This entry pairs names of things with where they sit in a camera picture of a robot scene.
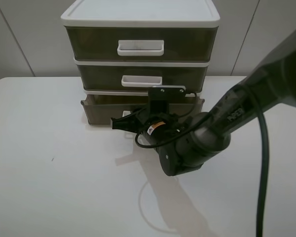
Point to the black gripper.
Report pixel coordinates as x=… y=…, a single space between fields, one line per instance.
x=152 y=131

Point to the smoky brown drawer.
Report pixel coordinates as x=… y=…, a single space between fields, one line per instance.
x=99 y=109
x=135 y=78
x=180 y=44

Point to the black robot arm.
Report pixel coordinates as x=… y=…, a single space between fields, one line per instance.
x=184 y=147

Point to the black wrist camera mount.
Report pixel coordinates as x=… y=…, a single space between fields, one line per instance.
x=160 y=96

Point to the white plastic drawer cabinet frame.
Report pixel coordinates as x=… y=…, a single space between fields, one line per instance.
x=140 y=14

